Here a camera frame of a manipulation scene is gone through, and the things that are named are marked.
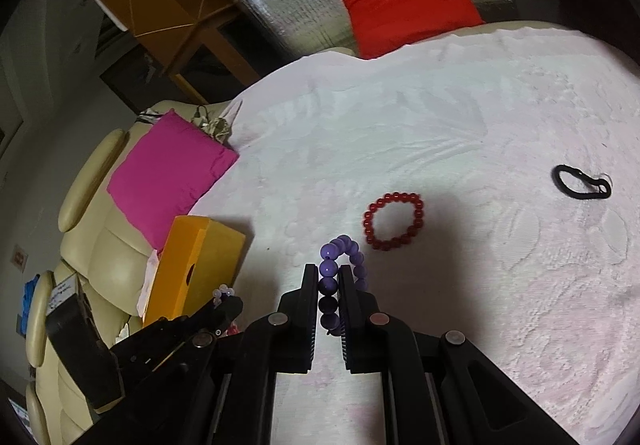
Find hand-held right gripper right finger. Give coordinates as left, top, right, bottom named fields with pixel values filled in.
left=338, top=264, right=581, bottom=445

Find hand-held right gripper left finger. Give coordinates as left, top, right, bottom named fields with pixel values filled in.
left=75, top=264, right=321, bottom=445

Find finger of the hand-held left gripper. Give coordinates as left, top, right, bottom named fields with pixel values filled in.
left=110, top=296, right=245, bottom=396

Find pale bead bracelet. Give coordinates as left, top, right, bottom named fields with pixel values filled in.
left=212, top=284, right=236, bottom=308

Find purple bead bracelet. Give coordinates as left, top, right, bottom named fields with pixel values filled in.
left=319, top=235, right=370, bottom=337

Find orange box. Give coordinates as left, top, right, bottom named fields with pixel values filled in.
left=142, top=216, right=247, bottom=328

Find white paper sheet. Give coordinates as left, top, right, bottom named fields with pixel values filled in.
left=136, top=250, right=161, bottom=316

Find blue plastic thing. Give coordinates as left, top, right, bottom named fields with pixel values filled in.
left=20, top=275, right=41, bottom=333

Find beige leather sofa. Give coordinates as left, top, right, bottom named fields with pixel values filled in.
left=25, top=47, right=356, bottom=426

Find pink cushion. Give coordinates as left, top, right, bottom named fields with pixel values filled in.
left=106, top=109, right=240, bottom=251

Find small tangled trinkets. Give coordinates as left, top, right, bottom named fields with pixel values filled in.
left=192, top=105, right=237, bottom=146

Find red bead bracelet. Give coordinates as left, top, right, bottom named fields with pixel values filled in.
left=363, top=192, right=425, bottom=251

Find black hair tie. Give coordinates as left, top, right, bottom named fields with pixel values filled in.
left=552, top=165, right=612, bottom=200

